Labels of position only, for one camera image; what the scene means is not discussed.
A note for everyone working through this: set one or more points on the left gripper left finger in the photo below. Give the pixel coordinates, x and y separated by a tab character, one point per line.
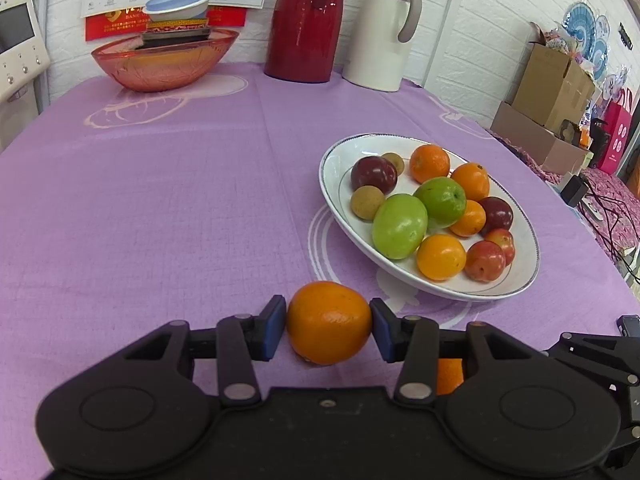
242	339

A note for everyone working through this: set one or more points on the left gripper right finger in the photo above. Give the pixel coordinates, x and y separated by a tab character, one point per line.
412	341

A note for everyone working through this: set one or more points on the red yellow small apple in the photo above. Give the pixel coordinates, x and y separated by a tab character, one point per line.
504	239

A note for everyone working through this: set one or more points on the large yellow-orange citrus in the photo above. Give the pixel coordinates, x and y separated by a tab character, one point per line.
474	180

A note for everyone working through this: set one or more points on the green apple round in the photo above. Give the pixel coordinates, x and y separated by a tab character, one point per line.
399	226

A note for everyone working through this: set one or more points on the upper cardboard box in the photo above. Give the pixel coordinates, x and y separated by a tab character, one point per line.
553	89

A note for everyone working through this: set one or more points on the orange mandarin back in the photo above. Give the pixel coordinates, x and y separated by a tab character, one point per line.
449	376

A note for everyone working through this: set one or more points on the blue lidded bowl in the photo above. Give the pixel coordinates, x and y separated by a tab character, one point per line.
174	10

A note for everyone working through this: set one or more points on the green oblong apple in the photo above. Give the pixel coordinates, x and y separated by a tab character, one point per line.
444	201

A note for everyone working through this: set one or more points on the dark patterned bowls stack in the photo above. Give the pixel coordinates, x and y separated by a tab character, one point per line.
168	33

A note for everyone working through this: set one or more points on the red glass bowl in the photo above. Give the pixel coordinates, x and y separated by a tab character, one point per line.
138	67

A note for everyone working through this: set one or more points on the tan longan fruit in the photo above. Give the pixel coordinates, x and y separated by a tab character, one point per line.
366	201

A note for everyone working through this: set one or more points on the purple tablecloth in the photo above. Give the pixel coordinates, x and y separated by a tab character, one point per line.
123	211

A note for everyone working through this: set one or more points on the red thermos jug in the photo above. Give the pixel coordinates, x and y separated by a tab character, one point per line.
303	40

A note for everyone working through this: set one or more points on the pink gift bag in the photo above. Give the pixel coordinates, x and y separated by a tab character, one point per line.
616	123

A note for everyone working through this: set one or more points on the patterned sofa cover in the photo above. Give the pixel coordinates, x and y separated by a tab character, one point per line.
611	214

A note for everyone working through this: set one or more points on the dark red plum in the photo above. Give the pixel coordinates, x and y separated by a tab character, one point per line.
374	171
498	213

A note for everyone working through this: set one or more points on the yellow orange round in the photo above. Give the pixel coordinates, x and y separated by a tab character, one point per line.
471	222

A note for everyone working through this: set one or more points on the white water dispenser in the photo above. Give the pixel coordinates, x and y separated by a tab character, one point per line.
24	64

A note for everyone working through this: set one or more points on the orange mandarin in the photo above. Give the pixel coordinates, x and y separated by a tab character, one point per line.
428	161
449	376

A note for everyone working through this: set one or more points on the blue decorative plates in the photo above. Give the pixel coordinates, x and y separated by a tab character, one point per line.
591	34

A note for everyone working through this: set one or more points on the yellow orange with stem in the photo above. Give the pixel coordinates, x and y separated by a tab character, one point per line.
440	257

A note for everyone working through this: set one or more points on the white thermos jug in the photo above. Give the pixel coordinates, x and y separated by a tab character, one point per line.
380	43

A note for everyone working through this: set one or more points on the lower cardboard box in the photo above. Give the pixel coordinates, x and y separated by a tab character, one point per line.
549	152

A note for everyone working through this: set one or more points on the cardboard box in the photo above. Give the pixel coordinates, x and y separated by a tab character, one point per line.
549	152
553	89

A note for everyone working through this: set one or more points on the black power adapter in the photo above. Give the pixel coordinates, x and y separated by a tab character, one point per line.
573	188

